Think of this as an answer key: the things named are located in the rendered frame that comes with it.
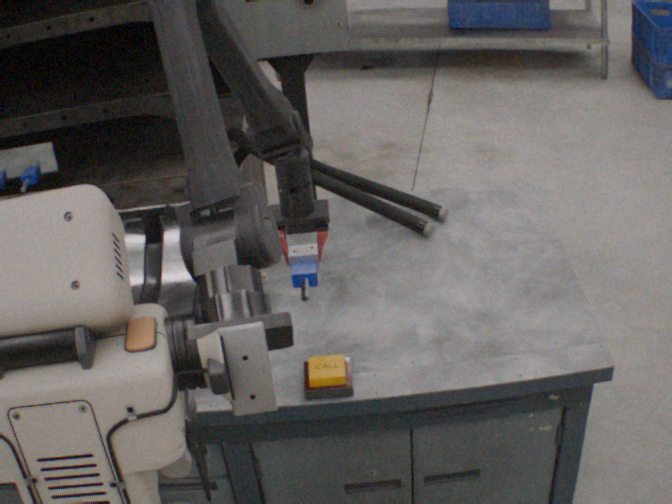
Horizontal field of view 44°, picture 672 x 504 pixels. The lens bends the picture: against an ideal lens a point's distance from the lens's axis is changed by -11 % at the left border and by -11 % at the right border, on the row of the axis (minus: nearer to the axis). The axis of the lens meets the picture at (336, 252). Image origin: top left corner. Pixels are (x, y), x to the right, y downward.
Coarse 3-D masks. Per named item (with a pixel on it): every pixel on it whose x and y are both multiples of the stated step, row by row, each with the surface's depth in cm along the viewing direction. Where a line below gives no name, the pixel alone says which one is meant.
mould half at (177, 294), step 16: (128, 224) 177; (176, 224) 174; (128, 240) 172; (176, 240) 171; (128, 256) 170; (176, 256) 170; (176, 272) 168; (176, 288) 164; (192, 288) 164; (160, 304) 160; (176, 304) 159; (192, 304) 159
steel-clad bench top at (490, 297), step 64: (448, 192) 205; (512, 192) 202; (384, 256) 184; (448, 256) 182; (512, 256) 180; (320, 320) 167; (384, 320) 165; (448, 320) 163; (512, 320) 161; (576, 320) 159; (384, 384) 150; (448, 384) 148
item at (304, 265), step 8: (296, 248) 158; (304, 248) 158; (312, 248) 157; (296, 256) 156; (304, 256) 156; (312, 256) 156; (296, 264) 156; (304, 264) 156; (312, 264) 155; (296, 272) 154; (304, 272) 153; (312, 272) 153; (320, 272) 160; (296, 280) 154; (304, 280) 153; (312, 280) 154; (304, 288) 150; (304, 296) 150
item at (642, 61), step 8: (632, 40) 489; (632, 48) 492; (640, 48) 467; (632, 56) 494; (640, 56) 474; (648, 56) 454; (632, 64) 495; (640, 64) 478; (648, 64) 456; (656, 64) 441; (664, 64) 439; (640, 72) 481; (648, 72) 459; (656, 72) 444; (664, 72) 441; (648, 80) 461; (656, 80) 446; (664, 80) 444; (656, 88) 448; (664, 88) 446; (656, 96) 449; (664, 96) 448
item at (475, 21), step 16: (448, 0) 478; (464, 0) 476; (480, 0) 475; (496, 0) 473; (512, 0) 472; (528, 0) 471; (544, 0) 469; (448, 16) 485; (464, 16) 482; (480, 16) 481; (496, 16) 479; (512, 16) 478; (528, 16) 476; (544, 16) 475
